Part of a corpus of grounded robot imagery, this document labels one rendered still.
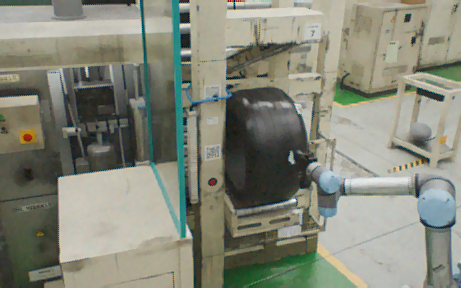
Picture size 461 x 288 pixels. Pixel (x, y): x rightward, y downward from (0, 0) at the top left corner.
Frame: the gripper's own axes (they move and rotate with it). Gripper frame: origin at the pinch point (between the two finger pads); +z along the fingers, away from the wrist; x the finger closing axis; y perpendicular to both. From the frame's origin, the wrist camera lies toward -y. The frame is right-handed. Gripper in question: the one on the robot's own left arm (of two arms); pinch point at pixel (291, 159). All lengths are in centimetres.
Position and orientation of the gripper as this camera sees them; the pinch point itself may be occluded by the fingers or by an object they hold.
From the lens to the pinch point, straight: 209.9
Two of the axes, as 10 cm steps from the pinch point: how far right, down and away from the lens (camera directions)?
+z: -3.3, -3.0, 8.9
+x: -9.4, 1.1, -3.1
